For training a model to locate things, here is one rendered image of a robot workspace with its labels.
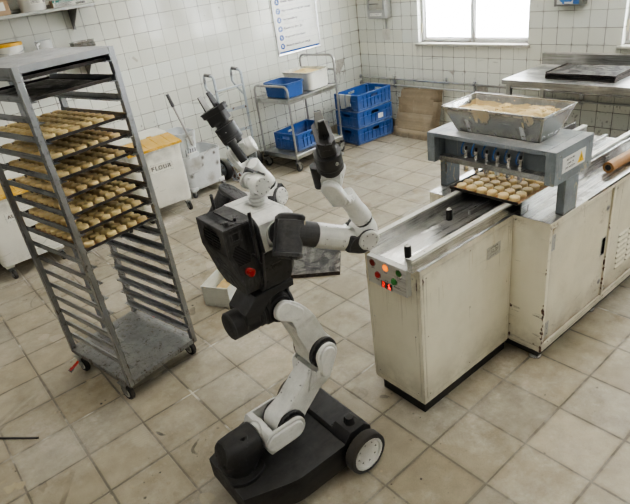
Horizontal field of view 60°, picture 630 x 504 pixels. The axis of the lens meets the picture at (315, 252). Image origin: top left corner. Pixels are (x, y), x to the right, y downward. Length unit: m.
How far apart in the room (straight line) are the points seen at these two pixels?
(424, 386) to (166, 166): 3.56
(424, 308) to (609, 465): 1.02
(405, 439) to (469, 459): 0.30
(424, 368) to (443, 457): 0.40
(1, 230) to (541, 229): 4.08
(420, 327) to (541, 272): 0.71
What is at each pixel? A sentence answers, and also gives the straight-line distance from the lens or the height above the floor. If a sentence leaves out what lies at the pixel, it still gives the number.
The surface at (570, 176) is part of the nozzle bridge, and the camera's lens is 2.78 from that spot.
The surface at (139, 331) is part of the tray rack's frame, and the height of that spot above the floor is 0.15.
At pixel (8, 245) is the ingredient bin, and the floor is 0.31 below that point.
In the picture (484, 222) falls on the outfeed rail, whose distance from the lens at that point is 2.64.
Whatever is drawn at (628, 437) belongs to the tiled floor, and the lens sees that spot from 2.92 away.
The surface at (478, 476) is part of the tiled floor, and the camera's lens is 2.64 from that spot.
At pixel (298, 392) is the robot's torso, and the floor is 0.41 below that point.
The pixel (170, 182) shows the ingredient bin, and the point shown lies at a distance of 5.50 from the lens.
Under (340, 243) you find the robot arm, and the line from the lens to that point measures 1.89.
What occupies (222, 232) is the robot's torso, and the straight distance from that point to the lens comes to 1.84.
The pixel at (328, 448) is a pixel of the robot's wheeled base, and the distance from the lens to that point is 2.53.
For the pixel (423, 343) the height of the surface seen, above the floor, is 0.46.
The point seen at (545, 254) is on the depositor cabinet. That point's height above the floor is 0.67.
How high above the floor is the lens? 2.03
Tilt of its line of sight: 28 degrees down
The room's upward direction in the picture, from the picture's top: 8 degrees counter-clockwise
